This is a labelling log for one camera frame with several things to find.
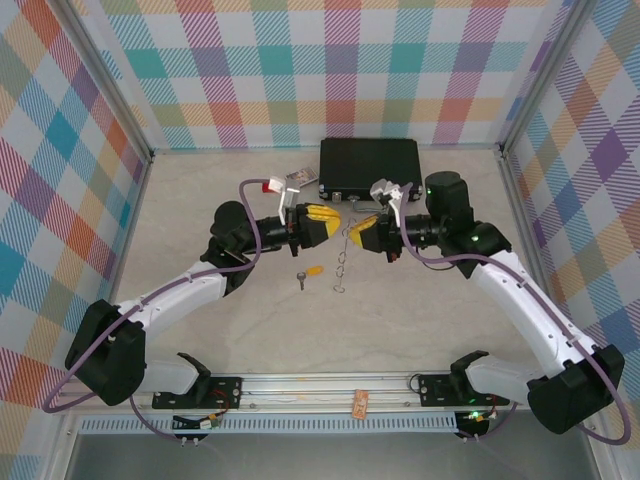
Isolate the orange paper tag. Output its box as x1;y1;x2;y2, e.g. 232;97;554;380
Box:
351;389;371;420

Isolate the playing card deck box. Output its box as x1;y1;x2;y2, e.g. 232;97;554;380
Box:
284;168;319;189

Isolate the aluminium frame side rail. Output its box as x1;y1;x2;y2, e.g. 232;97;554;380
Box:
499;149;571;354
87;152;154;376

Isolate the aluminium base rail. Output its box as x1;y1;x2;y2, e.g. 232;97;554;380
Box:
54;372;531;415

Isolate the steel key holder plate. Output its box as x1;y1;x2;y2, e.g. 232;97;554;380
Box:
333;217;357;295

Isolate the aluminium frame post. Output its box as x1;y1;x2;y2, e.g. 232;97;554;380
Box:
59;0;154;161
499;0;596;156

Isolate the white slotted cable duct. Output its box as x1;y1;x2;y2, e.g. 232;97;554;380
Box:
79;414;459;435

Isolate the yellow capped key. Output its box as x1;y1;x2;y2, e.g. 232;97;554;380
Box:
295;264;325;292

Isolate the black hard case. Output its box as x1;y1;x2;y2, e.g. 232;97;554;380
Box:
318;138;425;206

